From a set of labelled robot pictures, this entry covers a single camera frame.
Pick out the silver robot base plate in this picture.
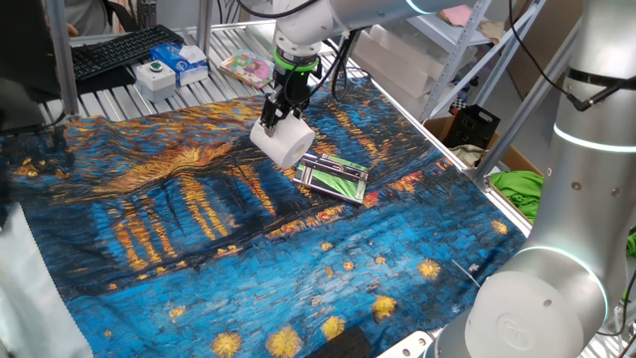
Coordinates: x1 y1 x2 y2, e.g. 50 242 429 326
377 330 433 358

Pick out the thin metal pin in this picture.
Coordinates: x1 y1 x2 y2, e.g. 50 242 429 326
450 258 484 292

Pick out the blue tissue pack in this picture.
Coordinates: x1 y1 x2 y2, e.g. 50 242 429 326
150 42 210 87

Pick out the brown cardboard box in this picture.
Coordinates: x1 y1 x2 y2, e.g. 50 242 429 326
422 114 546 175

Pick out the beige cloth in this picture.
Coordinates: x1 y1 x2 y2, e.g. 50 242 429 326
477 19 507 45

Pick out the black monitor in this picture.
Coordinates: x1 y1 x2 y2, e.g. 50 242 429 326
0 0 64 135

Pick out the pink soft item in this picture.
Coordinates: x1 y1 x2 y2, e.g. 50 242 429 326
439 4 473 27

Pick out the white metal shelf rack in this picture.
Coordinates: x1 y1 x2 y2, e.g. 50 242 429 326
380 0 548 123

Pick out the white box green button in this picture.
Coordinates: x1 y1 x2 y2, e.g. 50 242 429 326
134 60 178 103

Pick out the black plastic crate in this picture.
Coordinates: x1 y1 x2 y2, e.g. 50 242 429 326
443 103 502 150

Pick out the colourful children's book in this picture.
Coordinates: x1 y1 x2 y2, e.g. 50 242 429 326
218 48 277 90

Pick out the white toilet paper roll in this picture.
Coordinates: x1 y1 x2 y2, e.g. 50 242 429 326
248 112 317 170

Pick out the green striped flat box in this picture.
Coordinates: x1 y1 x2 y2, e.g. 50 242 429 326
292 152 370 206

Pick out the black office chair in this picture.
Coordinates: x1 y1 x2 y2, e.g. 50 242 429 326
105 0 139 32

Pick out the person in grey shirt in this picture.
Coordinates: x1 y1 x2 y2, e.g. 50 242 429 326
64 0 114 37

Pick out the starry night painting tablecloth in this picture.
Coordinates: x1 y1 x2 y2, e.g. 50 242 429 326
0 77 528 358

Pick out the black computer keyboard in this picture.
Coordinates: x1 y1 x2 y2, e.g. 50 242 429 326
69 24 186 84

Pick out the aluminium table edge rail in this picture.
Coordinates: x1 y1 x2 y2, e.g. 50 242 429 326
370 78 533 235

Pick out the checkerboard calibration card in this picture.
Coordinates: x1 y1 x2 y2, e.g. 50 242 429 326
449 90 471 114

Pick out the aluminium frame bar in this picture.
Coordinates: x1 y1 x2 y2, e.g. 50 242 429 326
196 0 215 57
43 0 81 119
469 24 582 188

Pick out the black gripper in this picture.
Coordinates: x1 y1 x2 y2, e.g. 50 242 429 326
259 69 322 138

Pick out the green cloth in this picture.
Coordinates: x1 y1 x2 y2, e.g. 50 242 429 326
489 170 636 299

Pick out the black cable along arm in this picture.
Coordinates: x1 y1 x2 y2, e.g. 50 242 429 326
506 0 636 339

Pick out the white foam block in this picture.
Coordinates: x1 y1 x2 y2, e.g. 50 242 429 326
367 22 451 69
351 29 438 99

